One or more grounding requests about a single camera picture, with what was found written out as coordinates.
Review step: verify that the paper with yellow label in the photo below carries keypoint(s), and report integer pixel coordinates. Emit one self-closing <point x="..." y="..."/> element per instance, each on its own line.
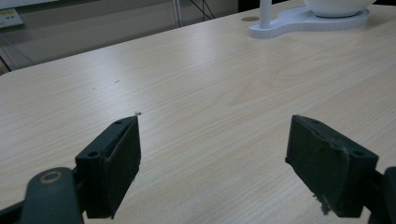
<point x="10" y="18"/>

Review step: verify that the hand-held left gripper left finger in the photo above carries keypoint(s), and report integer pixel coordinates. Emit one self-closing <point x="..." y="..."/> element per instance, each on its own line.
<point x="107" y="171"/>

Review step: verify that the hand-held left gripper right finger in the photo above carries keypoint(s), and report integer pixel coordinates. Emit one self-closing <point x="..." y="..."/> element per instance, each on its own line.
<point x="327" y="168"/>

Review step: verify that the white bowl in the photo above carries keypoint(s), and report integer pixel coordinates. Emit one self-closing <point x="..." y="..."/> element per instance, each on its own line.
<point x="337" y="6"/>

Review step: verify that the white upright pole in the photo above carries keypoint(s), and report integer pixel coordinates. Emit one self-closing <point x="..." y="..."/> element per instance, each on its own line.
<point x="265" y="12"/>

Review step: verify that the white stand base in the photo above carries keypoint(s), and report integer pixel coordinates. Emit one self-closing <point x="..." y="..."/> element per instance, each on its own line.
<point x="299" y="21"/>

